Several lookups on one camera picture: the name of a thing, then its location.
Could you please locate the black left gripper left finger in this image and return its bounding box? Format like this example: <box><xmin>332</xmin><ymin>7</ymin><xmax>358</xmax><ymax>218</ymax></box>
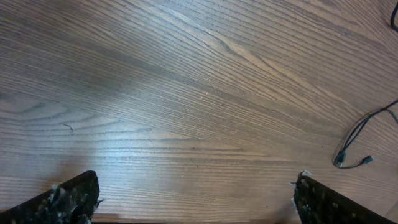
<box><xmin>1</xmin><ymin>170</ymin><xmax>100</xmax><ymax>224</ymax></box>

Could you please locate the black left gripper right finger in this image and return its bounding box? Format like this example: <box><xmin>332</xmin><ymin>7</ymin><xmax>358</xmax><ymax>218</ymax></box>
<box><xmin>292</xmin><ymin>170</ymin><xmax>394</xmax><ymax>224</ymax></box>

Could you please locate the black untangled cable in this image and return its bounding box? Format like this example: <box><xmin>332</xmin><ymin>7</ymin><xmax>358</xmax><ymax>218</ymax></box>
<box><xmin>332</xmin><ymin>98</ymin><xmax>398</xmax><ymax>170</ymax></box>

